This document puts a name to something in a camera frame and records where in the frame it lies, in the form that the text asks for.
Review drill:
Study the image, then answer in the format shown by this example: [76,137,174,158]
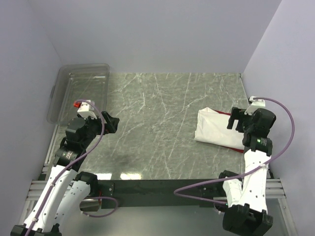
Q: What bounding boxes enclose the white Coca-Cola t-shirt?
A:
[194,107,244,150]

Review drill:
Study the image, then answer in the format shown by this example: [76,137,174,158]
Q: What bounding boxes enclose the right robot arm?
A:
[216,108,276,236]

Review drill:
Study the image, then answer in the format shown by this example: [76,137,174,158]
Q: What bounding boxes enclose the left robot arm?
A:
[10,111,120,236]

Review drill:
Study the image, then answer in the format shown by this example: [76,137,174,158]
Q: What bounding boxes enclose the folded red t-shirt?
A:
[214,110,244,153]

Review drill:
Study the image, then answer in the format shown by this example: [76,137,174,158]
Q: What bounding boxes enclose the clear plastic bin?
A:
[47,63,110,125]

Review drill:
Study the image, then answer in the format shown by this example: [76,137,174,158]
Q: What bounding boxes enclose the black mounting base bar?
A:
[86,179,228,212]

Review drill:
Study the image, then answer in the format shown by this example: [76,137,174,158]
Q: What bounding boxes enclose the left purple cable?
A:
[24,99,119,236]

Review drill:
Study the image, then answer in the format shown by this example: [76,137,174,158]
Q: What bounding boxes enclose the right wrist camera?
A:
[245,96,265,116]

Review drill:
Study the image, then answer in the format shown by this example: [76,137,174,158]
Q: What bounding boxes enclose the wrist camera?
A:
[245,96,265,116]
[73,101,98,120]

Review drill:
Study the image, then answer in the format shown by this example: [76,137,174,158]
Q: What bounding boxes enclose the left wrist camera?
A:
[73,101,98,120]

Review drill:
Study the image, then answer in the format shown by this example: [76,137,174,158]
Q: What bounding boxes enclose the aluminium rail frame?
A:
[14,122,296,236]

